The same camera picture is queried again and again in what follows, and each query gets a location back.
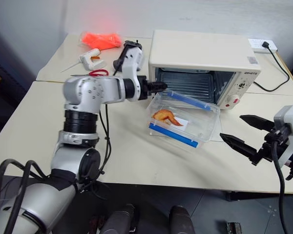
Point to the clear food container blue clips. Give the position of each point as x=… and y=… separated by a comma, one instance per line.
x=200, y=122

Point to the dark furniture with brown box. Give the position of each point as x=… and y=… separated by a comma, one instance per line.
x=5, y=97

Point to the white power strip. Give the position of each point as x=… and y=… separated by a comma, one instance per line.
x=256, y=45

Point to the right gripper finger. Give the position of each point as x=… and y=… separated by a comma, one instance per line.
x=257, y=122
x=238, y=145

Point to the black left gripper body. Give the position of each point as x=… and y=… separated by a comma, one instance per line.
x=144, y=88

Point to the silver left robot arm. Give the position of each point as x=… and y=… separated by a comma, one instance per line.
x=92, y=90

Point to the white glue gun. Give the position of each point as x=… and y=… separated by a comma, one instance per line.
x=91, y=58

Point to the cream toaster oven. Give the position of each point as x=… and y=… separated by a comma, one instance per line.
x=200, y=48

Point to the glass toaster oven door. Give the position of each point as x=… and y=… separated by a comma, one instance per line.
x=217, y=131

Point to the small black floor object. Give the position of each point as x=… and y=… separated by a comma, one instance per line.
x=234, y=228

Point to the orange plastic bag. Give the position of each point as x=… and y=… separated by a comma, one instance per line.
x=100, y=40

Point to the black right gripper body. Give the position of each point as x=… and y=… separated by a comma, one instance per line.
x=267, y=148

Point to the fake chicken wing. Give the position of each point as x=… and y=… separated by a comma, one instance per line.
x=167, y=117

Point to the dark rounded shape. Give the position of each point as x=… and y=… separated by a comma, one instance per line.
x=182, y=219
x=120, y=220

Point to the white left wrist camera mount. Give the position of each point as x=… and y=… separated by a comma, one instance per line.
x=133, y=61

